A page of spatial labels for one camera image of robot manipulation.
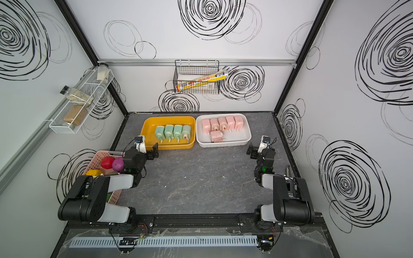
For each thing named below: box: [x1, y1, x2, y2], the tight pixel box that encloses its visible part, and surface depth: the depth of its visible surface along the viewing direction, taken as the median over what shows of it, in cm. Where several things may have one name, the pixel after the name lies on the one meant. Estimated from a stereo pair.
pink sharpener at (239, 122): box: [233, 115, 244, 132], surface depth 108 cm
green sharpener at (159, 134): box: [154, 125, 166, 144], surface depth 101 cm
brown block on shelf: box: [62, 105, 89, 126], surface depth 70 cm
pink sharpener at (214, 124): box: [210, 117, 220, 132], surface depth 107 cm
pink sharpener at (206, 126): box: [201, 118, 212, 134], surface depth 107 cm
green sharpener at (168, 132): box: [164, 124, 175, 143], surface depth 103 cm
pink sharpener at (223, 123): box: [217, 116, 229, 134], surface depth 107 cm
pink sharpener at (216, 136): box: [210, 130, 223, 143], surface depth 101 cm
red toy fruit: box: [100, 155, 115, 170], surface depth 90 cm
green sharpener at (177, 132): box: [173, 124, 183, 143], surface depth 104 cm
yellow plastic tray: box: [140, 116, 196, 151], surface depth 104 cm
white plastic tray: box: [195, 112, 252, 148], surface depth 108 cm
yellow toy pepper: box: [85, 168, 103, 177], surface depth 85 cm
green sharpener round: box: [182, 124, 192, 144], surface depth 103 cm
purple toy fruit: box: [111, 156, 125, 173], surface depth 89 cm
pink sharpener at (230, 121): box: [225, 115, 236, 133], surface depth 108 cm
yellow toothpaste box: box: [175, 69, 230, 92], surface depth 87 cm
